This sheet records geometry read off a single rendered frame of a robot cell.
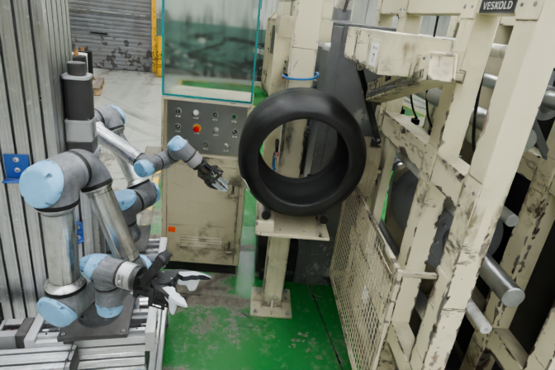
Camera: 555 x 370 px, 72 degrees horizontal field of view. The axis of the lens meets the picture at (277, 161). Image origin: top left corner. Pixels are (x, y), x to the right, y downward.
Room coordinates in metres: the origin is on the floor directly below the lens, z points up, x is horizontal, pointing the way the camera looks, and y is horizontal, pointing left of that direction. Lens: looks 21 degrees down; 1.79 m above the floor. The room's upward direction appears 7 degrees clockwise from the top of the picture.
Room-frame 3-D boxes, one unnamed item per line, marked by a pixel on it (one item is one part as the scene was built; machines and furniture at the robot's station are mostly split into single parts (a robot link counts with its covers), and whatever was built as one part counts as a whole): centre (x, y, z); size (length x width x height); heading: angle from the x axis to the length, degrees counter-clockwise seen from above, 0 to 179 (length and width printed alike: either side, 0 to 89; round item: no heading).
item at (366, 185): (2.04, -0.47, 1.05); 0.20 x 0.15 x 0.30; 4
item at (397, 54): (1.69, -0.41, 1.71); 0.61 x 0.25 x 0.15; 4
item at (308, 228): (1.79, -0.10, 0.80); 0.37 x 0.36 x 0.02; 94
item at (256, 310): (2.05, -0.07, 0.02); 0.27 x 0.27 x 0.04; 4
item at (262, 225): (1.78, 0.04, 0.83); 0.36 x 0.09 x 0.06; 4
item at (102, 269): (0.91, 0.46, 1.04); 0.11 x 0.08 x 0.09; 78
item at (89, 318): (1.08, 0.58, 0.77); 0.15 x 0.15 x 0.10
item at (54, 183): (0.94, 0.61, 1.09); 0.15 x 0.12 x 0.55; 168
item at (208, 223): (2.46, 0.49, 0.63); 0.56 x 0.41 x 1.27; 94
